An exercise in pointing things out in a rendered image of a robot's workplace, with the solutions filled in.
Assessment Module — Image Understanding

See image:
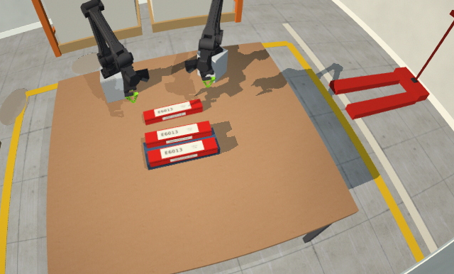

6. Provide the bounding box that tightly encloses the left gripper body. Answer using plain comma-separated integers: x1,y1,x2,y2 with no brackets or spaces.
199,62,214,81

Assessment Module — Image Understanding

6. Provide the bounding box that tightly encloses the red box with white label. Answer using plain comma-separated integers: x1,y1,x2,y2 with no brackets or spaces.
145,121,211,148

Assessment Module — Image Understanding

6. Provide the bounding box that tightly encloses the red box of welding electrodes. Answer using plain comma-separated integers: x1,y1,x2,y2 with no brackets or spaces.
148,137,218,167

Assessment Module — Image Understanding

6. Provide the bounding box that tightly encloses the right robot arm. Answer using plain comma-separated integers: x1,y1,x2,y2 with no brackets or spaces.
80,0,150,87

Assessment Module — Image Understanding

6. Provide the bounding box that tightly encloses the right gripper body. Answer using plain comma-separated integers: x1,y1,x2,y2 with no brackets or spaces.
123,78,137,97

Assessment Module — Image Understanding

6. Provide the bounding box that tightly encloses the red welding electrode box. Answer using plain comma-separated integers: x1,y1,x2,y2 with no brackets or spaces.
143,99,203,125

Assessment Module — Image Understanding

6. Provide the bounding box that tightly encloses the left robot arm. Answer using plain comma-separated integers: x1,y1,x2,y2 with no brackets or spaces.
184,0,223,74

